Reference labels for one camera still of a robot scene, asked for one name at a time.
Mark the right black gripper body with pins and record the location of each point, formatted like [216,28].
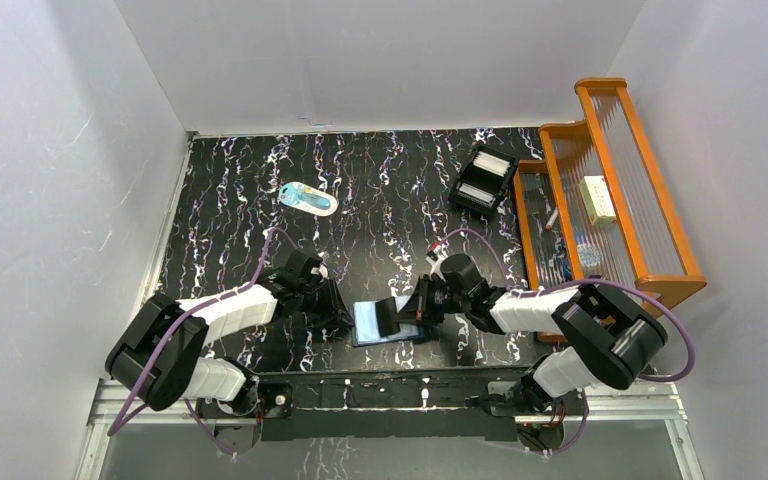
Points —
[439,299]

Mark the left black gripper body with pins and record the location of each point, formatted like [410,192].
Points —
[330,307]

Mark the blue leather card holder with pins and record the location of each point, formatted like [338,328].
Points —
[374,323]

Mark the black card box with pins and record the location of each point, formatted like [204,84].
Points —
[484,180]

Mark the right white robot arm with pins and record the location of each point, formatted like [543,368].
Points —
[611,338]

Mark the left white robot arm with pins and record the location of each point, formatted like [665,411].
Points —
[159,356]

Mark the silver cards in box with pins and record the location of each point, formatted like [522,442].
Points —
[475,194]

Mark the white cards stack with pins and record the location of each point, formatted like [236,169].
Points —
[491,163]

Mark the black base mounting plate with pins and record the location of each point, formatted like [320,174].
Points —
[421,403]

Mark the teal oval blister pack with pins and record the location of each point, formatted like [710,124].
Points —
[307,199]

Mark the small stick on rack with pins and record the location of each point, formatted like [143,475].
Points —
[552,219]

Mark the blue items on rack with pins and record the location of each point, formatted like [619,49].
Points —
[590,258]

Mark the orange wooden tiered rack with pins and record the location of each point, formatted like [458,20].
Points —
[647,248]

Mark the white box on rack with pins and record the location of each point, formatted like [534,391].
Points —
[597,200]

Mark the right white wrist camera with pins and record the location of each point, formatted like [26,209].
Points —
[435,256]

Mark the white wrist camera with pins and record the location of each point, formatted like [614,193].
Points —
[322,268]
[435,256]

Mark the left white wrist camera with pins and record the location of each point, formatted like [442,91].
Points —
[322,268]

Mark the aluminium frame rail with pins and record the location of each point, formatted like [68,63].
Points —
[644,401]

